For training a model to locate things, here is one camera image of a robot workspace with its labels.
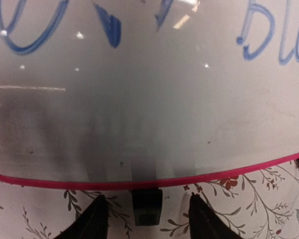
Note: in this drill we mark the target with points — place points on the pink framed whiteboard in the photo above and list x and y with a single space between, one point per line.
132 94

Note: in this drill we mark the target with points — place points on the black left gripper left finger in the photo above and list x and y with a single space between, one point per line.
92 224

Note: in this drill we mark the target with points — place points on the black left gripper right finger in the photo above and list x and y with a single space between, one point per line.
204 223

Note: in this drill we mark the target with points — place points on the floral patterned table mat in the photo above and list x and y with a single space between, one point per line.
260 205

